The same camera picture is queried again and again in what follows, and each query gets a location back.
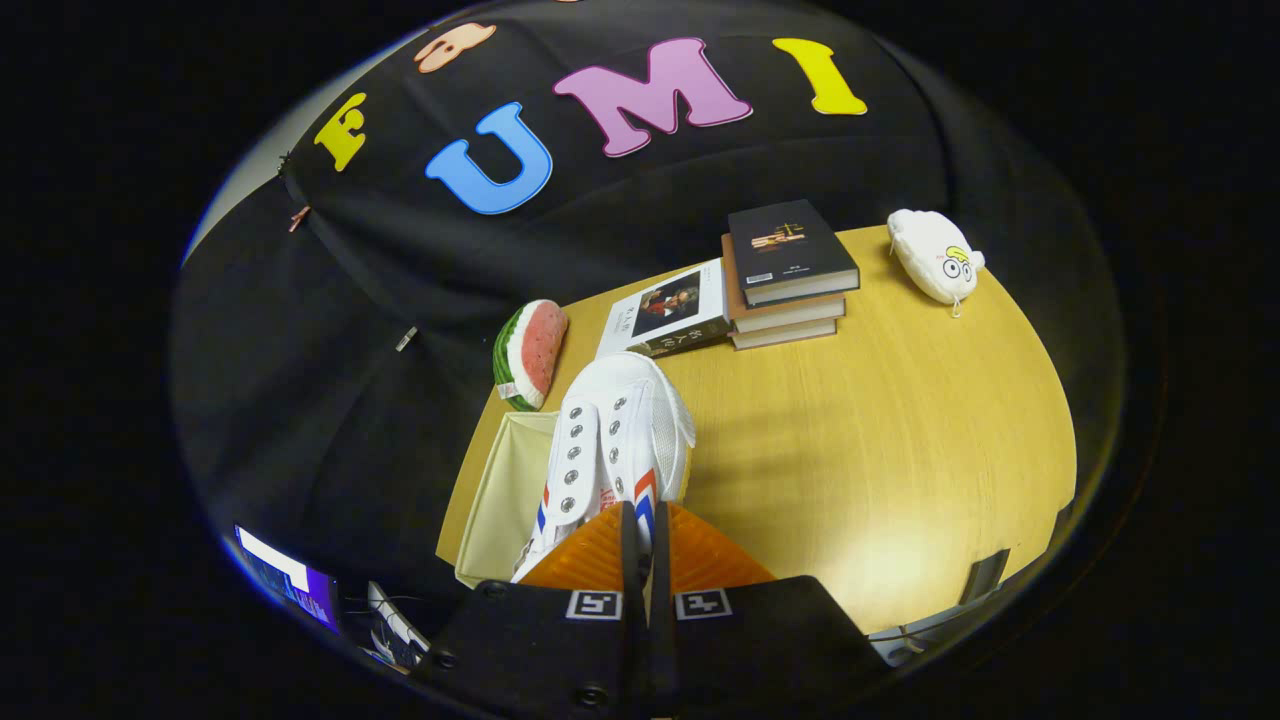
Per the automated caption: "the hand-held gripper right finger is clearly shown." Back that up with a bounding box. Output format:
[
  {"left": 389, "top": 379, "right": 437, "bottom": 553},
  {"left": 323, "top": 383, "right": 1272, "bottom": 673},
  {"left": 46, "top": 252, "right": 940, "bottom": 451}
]
[{"left": 652, "top": 503, "right": 891, "bottom": 720}]

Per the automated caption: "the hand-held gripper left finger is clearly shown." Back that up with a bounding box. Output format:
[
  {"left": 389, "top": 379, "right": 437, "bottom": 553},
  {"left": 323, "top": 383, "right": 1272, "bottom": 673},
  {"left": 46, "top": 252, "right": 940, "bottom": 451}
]
[{"left": 413, "top": 502, "right": 643, "bottom": 720}]

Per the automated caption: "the beige fabric storage box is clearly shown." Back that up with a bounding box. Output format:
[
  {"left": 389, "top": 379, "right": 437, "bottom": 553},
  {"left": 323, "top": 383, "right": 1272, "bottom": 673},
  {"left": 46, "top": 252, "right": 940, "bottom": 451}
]
[{"left": 455, "top": 410, "right": 561, "bottom": 591}]

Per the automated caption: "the white canvas shoe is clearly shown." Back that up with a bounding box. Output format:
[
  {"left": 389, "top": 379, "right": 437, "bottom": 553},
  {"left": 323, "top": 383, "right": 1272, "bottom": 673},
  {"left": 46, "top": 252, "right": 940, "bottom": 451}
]
[{"left": 510, "top": 350, "right": 697, "bottom": 631}]

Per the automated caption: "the watermelon slice plush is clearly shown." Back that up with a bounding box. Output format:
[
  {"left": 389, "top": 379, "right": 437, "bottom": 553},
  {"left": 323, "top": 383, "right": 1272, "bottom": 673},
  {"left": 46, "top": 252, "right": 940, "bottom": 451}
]
[{"left": 492, "top": 299, "right": 569, "bottom": 412}]

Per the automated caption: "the white portrait cover book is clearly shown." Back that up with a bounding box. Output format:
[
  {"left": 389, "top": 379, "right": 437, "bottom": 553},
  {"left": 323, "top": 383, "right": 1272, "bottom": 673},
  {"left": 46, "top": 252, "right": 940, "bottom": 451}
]
[{"left": 595, "top": 258, "right": 734, "bottom": 361}]

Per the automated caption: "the thin brown book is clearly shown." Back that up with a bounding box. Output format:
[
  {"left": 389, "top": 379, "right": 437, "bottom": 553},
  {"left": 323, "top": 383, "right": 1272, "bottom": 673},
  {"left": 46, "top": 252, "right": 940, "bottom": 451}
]
[{"left": 728, "top": 318, "right": 839, "bottom": 351}]

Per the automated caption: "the black hardcover book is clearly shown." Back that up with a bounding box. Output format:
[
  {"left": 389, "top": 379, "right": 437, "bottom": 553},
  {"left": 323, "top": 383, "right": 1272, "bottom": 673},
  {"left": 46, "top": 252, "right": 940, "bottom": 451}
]
[{"left": 727, "top": 198, "right": 861, "bottom": 308}]

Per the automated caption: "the white plush pouch with eyes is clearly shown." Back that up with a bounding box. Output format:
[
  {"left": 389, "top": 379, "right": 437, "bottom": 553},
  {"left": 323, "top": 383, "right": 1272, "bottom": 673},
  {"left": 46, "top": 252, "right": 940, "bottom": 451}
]
[{"left": 887, "top": 208, "right": 986, "bottom": 318}]

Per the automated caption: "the black table edge bracket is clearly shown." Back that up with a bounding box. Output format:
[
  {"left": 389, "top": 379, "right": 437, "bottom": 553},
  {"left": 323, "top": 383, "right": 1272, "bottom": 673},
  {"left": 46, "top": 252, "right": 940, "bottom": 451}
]
[{"left": 962, "top": 548, "right": 1011, "bottom": 604}]

